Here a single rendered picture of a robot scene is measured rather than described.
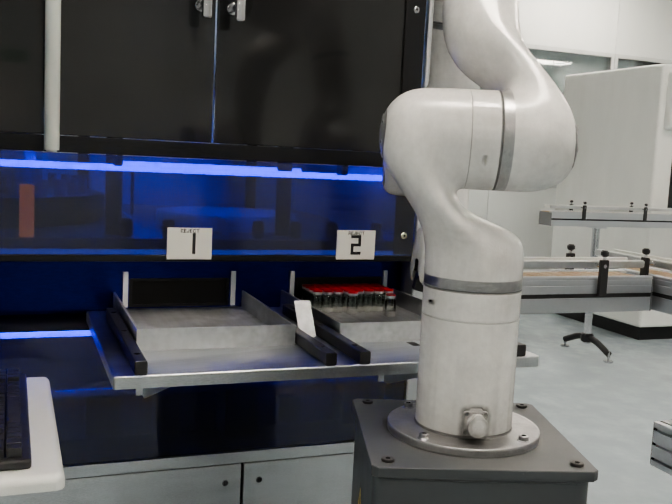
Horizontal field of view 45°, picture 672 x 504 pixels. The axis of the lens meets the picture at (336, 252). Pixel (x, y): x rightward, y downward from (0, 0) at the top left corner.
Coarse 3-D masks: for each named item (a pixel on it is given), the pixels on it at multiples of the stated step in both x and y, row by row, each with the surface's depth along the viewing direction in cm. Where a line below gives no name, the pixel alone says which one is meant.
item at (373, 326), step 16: (400, 304) 176; (416, 304) 169; (320, 320) 148; (336, 320) 142; (352, 320) 159; (368, 320) 160; (384, 320) 161; (400, 320) 161; (416, 320) 162; (352, 336) 140; (368, 336) 142; (384, 336) 143; (400, 336) 144; (416, 336) 145
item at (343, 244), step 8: (344, 232) 166; (352, 232) 166; (360, 232) 167; (368, 232) 167; (344, 240) 166; (352, 240) 166; (368, 240) 168; (336, 248) 165; (344, 248) 166; (360, 248) 167; (368, 248) 168; (336, 256) 166; (344, 256) 166; (352, 256) 167; (360, 256) 168; (368, 256) 168
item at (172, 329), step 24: (120, 312) 147; (144, 312) 157; (168, 312) 158; (192, 312) 159; (216, 312) 160; (240, 312) 162; (264, 312) 152; (144, 336) 128; (168, 336) 129; (192, 336) 130; (216, 336) 132; (240, 336) 133; (264, 336) 135; (288, 336) 136
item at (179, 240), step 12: (168, 228) 153; (180, 228) 153; (192, 228) 154; (204, 228) 155; (168, 240) 153; (180, 240) 154; (204, 240) 155; (168, 252) 153; (180, 252) 154; (204, 252) 156
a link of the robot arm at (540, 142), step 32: (448, 0) 107; (480, 0) 103; (512, 0) 105; (448, 32) 105; (480, 32) 102; (512, 32) 101; (480, 64) 103; (512, 64) 99; (512, 96) 95; (544, 96) 95; (512, 128) 93; (544, 128) 93; (576, 128) 96; (512, 160) 94; (544, 160) 94
